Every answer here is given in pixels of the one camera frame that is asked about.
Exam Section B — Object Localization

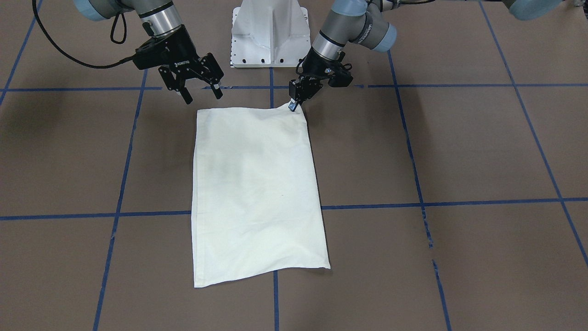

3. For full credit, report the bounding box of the cream long-sleeve cat shirt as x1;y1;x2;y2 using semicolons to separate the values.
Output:
191;103;331;288

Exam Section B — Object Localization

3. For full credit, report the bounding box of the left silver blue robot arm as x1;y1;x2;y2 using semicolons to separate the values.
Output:
288;0;424;112

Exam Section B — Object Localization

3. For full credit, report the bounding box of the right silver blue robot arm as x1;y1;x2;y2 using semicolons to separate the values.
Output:
74;0;223;104

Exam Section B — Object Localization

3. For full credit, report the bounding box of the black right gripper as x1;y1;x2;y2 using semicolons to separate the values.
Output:
134;25;223;105

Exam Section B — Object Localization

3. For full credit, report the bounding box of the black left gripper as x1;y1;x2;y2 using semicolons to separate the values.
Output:
288;47;353;112

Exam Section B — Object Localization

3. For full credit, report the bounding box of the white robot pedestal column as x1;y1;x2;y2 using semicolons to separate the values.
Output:
230;0;311;68

